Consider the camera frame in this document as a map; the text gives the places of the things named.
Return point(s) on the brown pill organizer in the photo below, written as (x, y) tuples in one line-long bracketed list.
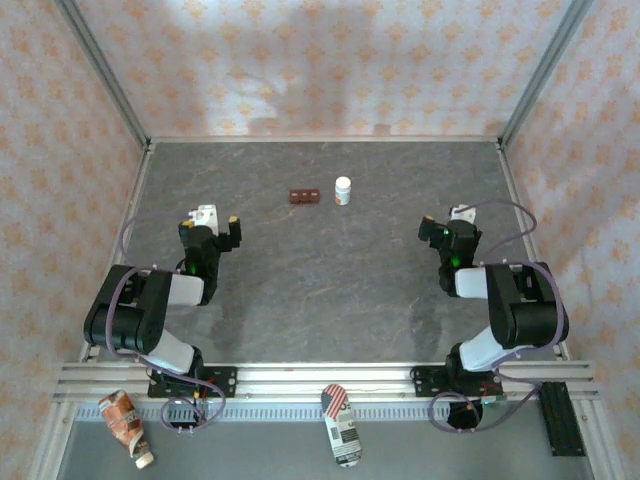
[(305, 196)]

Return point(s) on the white pill bottle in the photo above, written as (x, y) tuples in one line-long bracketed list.
[(342, 192)]

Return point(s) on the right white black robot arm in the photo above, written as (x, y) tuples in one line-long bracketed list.
[(525, 320)]

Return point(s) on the green circuit board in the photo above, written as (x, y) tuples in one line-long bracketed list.
[(495, 400)]

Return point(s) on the brown squeeze bottle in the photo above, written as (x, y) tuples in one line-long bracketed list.
[(120, 415)]

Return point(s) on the orange patterned backdrop cloth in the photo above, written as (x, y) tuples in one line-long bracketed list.
[(320, 60)]

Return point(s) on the black ribbed strip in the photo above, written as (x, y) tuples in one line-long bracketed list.
[(560, 420)]

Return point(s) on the flag print can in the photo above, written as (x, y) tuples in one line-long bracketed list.
[(340, 425)]

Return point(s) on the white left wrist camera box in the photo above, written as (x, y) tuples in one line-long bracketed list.
[(206, 215)]

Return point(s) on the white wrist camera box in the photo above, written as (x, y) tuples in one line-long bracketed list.
[(467, 215), (206, 215)]

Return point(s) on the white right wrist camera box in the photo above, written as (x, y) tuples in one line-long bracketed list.
[(467, 215)]

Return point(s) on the aluminium table edge rail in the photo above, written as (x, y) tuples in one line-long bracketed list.
[(300, 139), (135, 200), (510, 175)]

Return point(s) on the aluminium cross rail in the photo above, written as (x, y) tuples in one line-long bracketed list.
[(310, 380)]

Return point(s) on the aluminium frame post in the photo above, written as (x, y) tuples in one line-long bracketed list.
[(541, 75), (107, 75)]

